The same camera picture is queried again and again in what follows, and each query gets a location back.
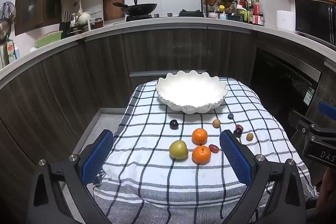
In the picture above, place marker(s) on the dark sauce bottle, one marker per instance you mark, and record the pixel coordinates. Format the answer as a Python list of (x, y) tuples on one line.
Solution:
[(251, 14)]

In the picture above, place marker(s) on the dark wood base cabinets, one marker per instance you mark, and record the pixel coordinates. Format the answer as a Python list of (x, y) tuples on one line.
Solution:
[(78, 77)]

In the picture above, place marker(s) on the orange mandarin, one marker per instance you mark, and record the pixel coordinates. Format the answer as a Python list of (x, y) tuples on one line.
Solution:
[(201, 154), (199, 136)]

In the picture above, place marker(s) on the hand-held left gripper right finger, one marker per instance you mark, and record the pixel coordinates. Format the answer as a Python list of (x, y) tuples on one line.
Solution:
[(236, 161)]

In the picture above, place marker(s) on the brown longan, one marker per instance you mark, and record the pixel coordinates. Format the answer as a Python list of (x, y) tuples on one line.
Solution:
[(216, 123), (249, 137)]

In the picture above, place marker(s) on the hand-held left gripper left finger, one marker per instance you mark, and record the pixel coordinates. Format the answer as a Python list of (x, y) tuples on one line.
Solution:
[(97, 158)]

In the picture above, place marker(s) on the dark purple grape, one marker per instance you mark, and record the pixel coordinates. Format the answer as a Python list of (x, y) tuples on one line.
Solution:
[(237, 133), (173, 124)]

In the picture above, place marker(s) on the black wok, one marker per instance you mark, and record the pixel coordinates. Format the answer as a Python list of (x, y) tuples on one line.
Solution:
[(140, 8)]

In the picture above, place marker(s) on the white scalloped bowl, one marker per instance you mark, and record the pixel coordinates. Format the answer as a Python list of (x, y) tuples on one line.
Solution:
[(191, 90)]

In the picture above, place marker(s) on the red grape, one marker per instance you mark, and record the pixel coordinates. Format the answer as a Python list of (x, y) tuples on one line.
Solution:
[(239, 127), (213, 148)]

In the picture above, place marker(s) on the brown jar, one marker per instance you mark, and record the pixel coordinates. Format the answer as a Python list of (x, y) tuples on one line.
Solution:
[(98, 23)]

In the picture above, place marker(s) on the green jujube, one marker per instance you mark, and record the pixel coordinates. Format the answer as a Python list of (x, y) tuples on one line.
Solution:
[(178, 149)]

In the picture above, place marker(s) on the person's right hand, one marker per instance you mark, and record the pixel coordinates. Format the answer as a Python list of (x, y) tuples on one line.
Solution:
[(326, 190)]

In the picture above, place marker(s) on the black gas stove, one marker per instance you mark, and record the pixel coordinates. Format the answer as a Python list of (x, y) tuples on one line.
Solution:
[(191, 14)]

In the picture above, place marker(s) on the green tray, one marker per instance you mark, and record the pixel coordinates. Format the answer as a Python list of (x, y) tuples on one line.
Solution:
[(48, 39)]

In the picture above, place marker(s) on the white countertop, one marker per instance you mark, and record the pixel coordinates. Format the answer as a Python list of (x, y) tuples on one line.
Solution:
[(157, 24)]

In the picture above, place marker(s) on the white teapot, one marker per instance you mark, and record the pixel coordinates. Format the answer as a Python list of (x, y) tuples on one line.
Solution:
[(84, 18)]

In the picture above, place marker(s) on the red liquid bottle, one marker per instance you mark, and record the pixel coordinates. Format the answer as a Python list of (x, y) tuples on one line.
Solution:
[(258, 12)]

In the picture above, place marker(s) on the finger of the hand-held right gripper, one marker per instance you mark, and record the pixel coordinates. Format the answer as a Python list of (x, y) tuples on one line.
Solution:
[(328, 111), (302, 121)]

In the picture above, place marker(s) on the black knife block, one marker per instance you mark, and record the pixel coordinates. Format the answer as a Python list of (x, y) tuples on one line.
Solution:
[(65, 23)]

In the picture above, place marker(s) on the black built-in dishwasher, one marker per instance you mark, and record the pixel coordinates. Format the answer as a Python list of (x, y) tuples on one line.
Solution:
[(283, 82)]

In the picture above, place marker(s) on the white rice cooker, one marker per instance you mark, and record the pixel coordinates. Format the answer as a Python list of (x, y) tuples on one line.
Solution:
[(285, 20)]

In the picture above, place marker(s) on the blue checked white cloth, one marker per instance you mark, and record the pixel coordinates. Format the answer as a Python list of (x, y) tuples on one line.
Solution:
[(157, 179)]

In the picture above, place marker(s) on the blueberry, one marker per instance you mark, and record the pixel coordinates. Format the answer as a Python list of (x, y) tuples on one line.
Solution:
[(230, 116)]

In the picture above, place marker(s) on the black microwave oven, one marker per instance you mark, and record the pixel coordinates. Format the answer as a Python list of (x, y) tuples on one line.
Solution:
[(312, 19)]

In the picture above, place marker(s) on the dish soap bottle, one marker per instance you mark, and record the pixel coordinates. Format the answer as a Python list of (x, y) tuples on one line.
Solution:
[(11, 52)]

